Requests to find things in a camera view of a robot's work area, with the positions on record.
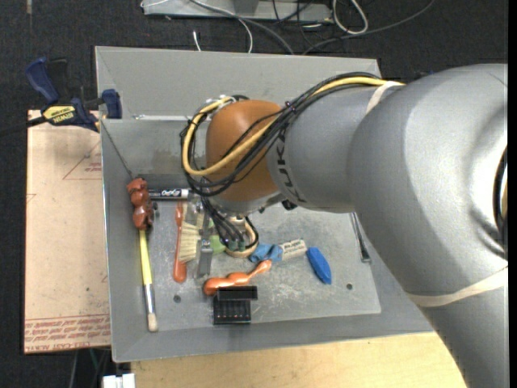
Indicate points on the pale grey metal gripper finger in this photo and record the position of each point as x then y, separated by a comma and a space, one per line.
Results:
205, 260

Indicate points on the green round toy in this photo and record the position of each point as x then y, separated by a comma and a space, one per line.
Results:
218, 247

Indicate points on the orange wavy plastic piece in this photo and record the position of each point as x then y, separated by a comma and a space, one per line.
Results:
232, 280

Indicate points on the black ribbed box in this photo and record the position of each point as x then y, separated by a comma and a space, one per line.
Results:
233, 307

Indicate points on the black marker pen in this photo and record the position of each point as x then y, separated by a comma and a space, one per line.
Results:
167, 193

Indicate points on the white printed eraser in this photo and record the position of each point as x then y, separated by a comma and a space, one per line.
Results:
292, 250

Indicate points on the grey metal bin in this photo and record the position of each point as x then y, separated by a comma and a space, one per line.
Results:
282, 293

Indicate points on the brown toy bear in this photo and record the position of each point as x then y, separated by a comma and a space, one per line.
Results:
140, 204

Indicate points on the blue boat shaped piece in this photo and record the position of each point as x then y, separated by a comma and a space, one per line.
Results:
320, 266

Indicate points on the brown cardboard board with red print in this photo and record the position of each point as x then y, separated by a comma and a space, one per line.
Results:
64, 233

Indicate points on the black cylinder on white bracket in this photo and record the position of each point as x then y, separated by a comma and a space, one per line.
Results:
289, 205

